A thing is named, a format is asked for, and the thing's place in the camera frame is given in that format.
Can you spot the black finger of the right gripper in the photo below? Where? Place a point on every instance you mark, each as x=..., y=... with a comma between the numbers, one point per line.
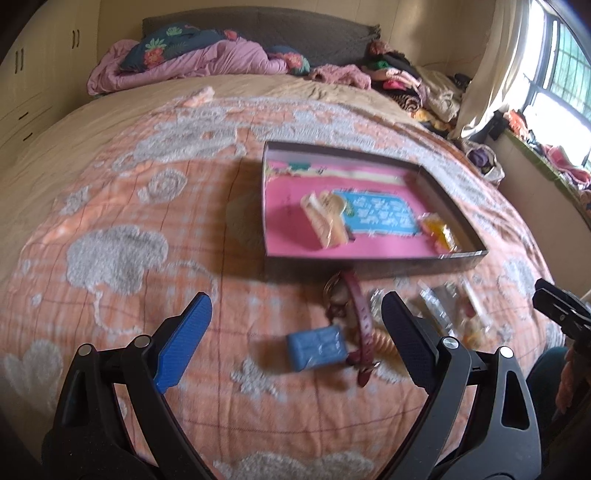
x=569, y=312

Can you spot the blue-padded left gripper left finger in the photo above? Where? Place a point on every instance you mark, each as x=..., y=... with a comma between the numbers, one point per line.
x=112, y=420

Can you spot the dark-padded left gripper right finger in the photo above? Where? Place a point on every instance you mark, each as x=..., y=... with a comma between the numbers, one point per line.
x=478, y=421

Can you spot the clear bag of earrings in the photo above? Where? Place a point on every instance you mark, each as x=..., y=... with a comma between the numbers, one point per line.
x=474, y=322

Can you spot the clear bag yellow jewelry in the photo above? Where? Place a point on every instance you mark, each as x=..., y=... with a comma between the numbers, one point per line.
x=440, y=233

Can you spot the maroon leather watch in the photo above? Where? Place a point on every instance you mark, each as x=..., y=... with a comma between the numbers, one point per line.
x=344, y=300

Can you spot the small blue box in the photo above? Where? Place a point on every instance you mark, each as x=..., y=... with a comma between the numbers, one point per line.
x=316, y=348

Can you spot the beige hair claw clip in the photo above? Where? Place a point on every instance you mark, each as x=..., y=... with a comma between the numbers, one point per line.
x=324, y=212

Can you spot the clear bag silver jewelry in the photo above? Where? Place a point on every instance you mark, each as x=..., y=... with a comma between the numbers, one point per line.
x=442, y=303

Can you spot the bag with purple cloth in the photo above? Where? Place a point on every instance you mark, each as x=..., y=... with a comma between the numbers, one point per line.
x=485, y=160

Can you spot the clothes on window sill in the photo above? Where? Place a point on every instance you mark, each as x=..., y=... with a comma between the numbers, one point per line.
x=552, y=162

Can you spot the window with metal grille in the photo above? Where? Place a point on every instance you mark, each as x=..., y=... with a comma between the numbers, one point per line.
x=557, y=105

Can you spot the cream curtain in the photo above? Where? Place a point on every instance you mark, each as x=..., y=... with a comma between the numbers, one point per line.
x=509, y=64

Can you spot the pile of clothes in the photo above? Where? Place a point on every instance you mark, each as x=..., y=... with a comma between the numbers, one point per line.
x=430, y=97

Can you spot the tan bed sheet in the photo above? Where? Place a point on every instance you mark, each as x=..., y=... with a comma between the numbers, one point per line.
x=43, y=169

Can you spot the shallow cardboard box pink-lined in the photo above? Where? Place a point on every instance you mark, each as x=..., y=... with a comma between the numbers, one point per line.
x=385, y=198

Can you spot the dark grey headboard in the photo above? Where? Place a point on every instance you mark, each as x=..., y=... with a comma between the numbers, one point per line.
x=322, y=39

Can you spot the cream wardrobe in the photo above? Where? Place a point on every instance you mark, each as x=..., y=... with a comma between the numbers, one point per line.
x=45, y=71

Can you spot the pink crumpled blanket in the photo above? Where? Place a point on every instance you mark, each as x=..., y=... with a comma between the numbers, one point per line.
x=226, y=57

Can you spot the dark floral pillow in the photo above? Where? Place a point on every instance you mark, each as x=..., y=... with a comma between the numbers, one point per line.
x=167, y=43

